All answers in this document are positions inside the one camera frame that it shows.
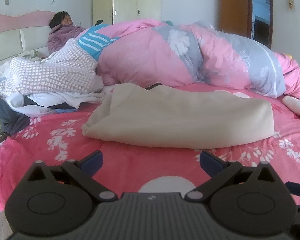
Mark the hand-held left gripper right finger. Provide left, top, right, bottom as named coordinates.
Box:
left=184, top=151, right=278, bottom=202

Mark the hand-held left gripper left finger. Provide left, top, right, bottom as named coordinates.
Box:
left=24, top=151, right=118, bottom=202

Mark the beige jacket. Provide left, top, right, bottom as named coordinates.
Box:
left=81, top=82, right=275, bottom=148

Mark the white fluffy garment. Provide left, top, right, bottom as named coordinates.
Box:
left=282, top=96, right=300, bottom=128

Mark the white cloth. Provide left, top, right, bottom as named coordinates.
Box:
left=10, top=85, right=115, bottom=118

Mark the dark blue cloth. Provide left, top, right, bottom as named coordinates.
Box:
left=0, top=95, right=32, bottom=135

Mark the white brown checked blanket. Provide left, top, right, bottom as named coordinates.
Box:
left=0, top=39, right=103, bottom=98

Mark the pink grey floral quilt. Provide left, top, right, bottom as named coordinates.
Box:
left=97, top=20, right=300, bottom=103

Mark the turquoise striped cloth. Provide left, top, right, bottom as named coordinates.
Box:
left=76, top=24, right=120, bottom=62

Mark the pink cream headboard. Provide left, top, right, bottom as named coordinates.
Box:
left=0, top=10, right=56, bottom=68

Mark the cream wardrobe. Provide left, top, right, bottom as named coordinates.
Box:
left=92, top=0, right=163, bottom=25

